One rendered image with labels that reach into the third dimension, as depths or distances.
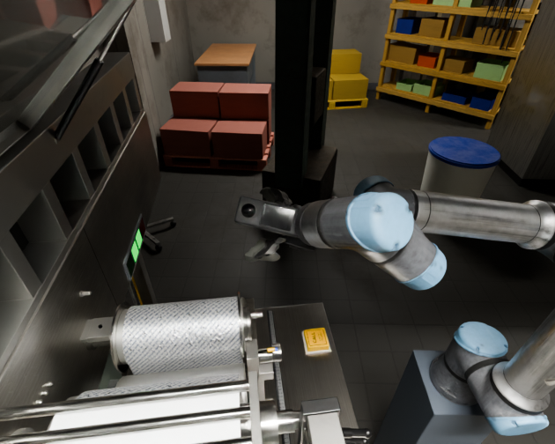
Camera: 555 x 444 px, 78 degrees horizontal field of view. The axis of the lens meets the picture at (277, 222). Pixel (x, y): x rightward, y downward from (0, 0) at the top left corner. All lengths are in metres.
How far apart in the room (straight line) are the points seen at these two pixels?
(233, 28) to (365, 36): 2.30
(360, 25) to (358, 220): 6.52
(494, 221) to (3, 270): 0.81
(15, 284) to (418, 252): 0.62
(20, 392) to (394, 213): 0.60
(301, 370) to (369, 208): 0.80
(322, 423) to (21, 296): 0.51
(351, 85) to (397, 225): 5.53
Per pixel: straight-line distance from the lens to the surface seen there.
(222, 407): 0.52
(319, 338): 1.19
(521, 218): 0.75
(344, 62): 6.22
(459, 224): 0.67
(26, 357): 0.69
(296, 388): 1.12
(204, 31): 6.92
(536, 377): 0.93
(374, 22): 6.94
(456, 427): 1.28
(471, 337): 1.06
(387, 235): 0.42
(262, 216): 0.55
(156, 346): 0.78
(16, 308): 0.71
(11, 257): 0.66
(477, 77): 5.86
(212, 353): 0.78
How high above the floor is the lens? 1.90
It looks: 37 degrees down
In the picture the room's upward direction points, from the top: straight up
